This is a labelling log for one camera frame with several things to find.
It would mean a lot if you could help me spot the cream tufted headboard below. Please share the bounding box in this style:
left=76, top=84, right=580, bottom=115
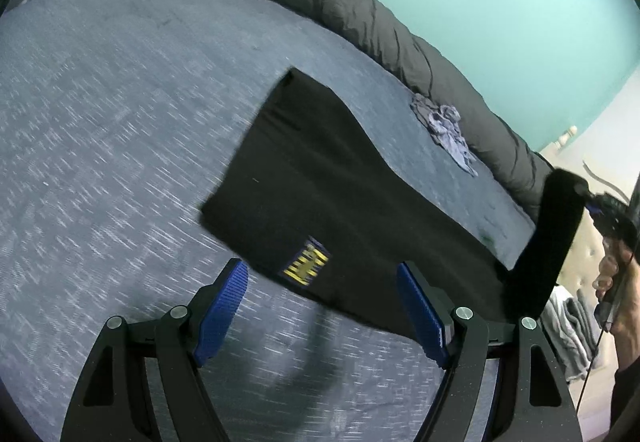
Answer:
left=537, top=72, right=640, bottom=423

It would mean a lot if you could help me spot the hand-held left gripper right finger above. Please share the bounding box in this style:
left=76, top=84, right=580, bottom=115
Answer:
left=396, top=261, right=583, bottom=442

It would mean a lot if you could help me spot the small blue-grey garment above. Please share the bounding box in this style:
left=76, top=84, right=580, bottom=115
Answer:
left=410, top=93, right=478, bottom=177

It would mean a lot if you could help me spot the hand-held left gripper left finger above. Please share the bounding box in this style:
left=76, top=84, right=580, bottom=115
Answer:
left=60, top=258, right=250, bottom=442

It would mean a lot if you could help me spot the person's right hand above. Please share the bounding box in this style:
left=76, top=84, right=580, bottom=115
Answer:
left=592, top=242, right=640, bottom=338

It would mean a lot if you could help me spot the black cable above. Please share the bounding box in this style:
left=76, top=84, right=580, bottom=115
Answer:
left=575, top=329, right=603, bottom=415

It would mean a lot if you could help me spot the dark grey rolled duvet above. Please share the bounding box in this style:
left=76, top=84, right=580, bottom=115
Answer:
left=207, top=0, right=556, bottom=223

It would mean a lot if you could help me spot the bed with blue-grey sheet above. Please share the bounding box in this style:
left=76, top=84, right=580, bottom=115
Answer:
left=0, top=0, right=538, bottom=442

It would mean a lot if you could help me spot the grey folded garment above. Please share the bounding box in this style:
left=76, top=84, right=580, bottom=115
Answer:
left=542, top=287, right=608, bottom=383

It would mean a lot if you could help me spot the black sweater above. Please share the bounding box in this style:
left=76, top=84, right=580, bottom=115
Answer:
left=200, top=66, right=588, bottom=338

